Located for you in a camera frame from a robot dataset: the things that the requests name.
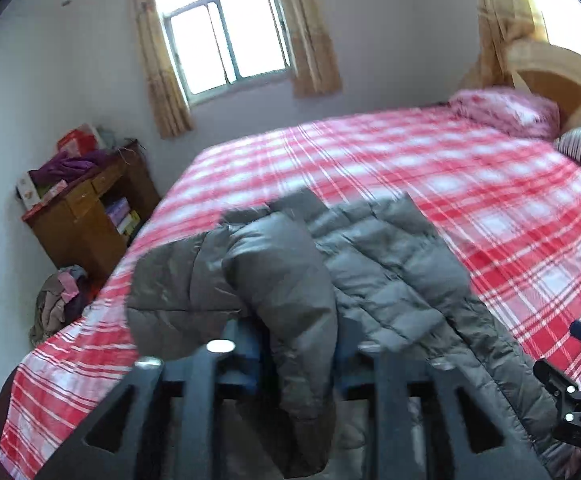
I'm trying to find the window with grey frame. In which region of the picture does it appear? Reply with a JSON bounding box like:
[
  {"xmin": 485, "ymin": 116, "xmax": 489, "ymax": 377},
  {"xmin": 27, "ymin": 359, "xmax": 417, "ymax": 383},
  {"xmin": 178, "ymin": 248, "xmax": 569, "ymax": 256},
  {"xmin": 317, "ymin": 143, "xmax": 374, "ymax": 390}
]
[{"xmin": 153, "ymin": 0, "xmax": 296, "ymax": 107}]

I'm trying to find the bed with red plaid sheet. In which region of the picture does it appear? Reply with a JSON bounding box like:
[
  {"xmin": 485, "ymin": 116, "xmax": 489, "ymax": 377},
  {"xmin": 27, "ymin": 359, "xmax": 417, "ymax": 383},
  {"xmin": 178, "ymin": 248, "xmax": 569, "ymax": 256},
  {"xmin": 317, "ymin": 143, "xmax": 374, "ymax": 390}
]
[{"xmin": 0, "ymin": 102, "xmax": 581, "ymax": 480}]

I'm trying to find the grey puffer jacket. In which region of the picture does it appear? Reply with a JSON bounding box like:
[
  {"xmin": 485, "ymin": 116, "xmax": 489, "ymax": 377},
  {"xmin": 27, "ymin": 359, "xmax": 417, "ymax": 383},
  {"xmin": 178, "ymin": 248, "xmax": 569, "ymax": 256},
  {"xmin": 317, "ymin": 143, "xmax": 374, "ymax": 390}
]
[{"xmin": 126, "ymin": 191, "xmax": 579, "ymax": 480}]

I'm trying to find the purple cloth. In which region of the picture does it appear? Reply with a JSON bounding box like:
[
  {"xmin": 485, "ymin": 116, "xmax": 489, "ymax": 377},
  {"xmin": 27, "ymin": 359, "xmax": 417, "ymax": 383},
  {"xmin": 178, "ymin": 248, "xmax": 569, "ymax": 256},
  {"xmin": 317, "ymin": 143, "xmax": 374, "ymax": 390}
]
[{"xmin": 30, "ymin": 150, "xmax": 111, "ymax": 186}]

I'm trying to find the long beige curtain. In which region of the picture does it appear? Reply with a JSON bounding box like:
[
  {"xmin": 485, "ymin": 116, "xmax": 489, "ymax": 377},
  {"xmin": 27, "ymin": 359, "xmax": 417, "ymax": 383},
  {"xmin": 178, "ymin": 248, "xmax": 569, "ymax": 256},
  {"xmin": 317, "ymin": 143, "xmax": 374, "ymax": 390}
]
[{"xmin": 473, "ymin": 0, "xmax": 549, "ymax": 88}]

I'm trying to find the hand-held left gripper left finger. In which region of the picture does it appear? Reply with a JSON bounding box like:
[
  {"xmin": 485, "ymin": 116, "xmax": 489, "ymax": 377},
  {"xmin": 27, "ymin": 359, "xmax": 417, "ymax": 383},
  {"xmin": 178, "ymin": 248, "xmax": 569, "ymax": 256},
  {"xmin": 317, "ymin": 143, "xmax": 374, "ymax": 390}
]
[{"xmin": 35, "ymin": 319, "xmax": 284, "ymax": 480}]

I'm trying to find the brown wooden desk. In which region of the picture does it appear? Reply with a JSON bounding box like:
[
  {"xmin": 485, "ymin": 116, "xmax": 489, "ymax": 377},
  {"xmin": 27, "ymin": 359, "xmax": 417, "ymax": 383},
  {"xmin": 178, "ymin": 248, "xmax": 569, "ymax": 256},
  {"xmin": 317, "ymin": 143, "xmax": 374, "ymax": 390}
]
[{"xmin": 21, "ymin": 141, "xmax": 162, "ymax": 281}]

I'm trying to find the white printed box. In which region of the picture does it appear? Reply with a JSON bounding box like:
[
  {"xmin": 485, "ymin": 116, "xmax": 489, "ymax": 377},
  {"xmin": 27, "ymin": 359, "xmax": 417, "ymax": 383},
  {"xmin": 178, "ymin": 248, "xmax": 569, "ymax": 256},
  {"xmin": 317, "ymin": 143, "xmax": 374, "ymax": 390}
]
[{"xmin": 15, "ymin": 172, "xmax": 42, "ymax": 212}]

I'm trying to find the pink patterned pillow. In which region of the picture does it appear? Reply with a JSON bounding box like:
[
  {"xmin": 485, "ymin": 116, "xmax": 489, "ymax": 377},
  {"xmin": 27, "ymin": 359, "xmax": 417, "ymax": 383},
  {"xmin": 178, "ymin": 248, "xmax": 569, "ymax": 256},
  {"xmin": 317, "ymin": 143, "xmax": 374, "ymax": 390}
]
[{"xmin": 448, "ymin": 87, "xmax": 561, "ymax": 141}]

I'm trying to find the pile of clothes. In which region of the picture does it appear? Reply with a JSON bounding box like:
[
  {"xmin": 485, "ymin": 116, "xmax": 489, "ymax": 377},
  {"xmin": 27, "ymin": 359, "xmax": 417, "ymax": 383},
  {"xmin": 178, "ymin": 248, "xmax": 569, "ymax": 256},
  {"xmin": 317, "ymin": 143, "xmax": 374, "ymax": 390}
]
[{"xmin": 29, "ymin": 265, "xmax": 102, "ymax": 348}]

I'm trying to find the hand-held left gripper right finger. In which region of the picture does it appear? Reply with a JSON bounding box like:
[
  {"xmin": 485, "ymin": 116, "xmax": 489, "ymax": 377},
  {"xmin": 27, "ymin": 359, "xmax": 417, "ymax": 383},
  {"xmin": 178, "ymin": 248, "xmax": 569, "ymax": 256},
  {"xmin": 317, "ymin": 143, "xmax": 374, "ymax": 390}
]
[{"xmin": 338, "ymin": 320, "xmax": 554, "ymax": 480}]

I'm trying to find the cream wooden headboard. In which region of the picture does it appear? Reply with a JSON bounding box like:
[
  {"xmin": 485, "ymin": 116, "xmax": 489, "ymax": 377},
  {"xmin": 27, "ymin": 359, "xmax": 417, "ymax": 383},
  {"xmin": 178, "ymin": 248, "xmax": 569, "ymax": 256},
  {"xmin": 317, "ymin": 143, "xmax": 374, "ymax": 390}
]
[{"xmin": 463, "ymin": 40, "xmax": 581, "ymax": 136}]

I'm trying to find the stack of colourful books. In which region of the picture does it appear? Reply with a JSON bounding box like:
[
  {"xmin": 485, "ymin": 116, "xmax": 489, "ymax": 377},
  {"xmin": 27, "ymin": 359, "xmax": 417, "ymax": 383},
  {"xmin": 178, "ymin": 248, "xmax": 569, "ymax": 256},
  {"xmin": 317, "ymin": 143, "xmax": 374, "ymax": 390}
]
[{"xmin": 103, "ymin": 197, "xmax": 142, "ymax": 237}]

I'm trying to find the red box on desk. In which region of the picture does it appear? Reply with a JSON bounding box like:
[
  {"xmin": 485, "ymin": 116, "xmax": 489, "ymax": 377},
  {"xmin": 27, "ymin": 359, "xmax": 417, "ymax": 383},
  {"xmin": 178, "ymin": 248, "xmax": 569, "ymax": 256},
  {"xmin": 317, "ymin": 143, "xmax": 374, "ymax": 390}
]
[{"xmin": 56, "ymin": 123, "xmax": 102, "ymax": 157}]

